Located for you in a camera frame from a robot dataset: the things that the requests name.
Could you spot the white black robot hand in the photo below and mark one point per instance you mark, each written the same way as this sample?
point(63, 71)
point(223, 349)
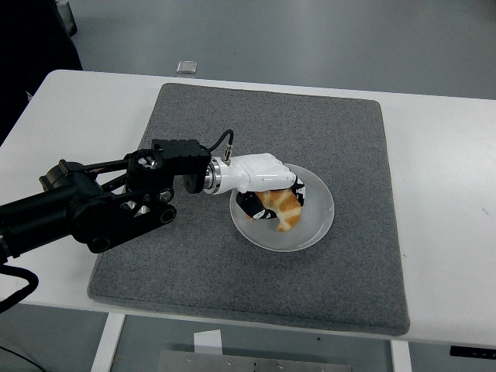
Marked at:
point(259, 172)

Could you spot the white table leg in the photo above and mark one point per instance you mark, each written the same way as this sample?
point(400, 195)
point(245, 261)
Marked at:
point(400, 358)
point(108, 341)

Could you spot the black table control panel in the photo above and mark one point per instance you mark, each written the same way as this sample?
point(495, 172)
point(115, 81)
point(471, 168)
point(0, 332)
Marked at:
point(472, 351)

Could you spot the white round plate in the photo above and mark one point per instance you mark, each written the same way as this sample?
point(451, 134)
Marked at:
point(310, 232)

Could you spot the croissant bread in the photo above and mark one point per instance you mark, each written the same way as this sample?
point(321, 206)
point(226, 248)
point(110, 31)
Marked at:
point(288, 217)

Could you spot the person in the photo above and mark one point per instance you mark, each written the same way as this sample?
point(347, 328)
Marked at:
point(31, 46)

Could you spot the grey felt mat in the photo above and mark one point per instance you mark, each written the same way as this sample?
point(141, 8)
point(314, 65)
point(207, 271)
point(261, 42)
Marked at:
point(271, 116)

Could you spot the small silver square floor plate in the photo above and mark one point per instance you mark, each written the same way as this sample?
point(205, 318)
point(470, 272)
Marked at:
point(187, 67)

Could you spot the grey metal plate with screws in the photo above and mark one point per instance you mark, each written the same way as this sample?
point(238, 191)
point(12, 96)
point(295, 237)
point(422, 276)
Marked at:
point(252, 362)

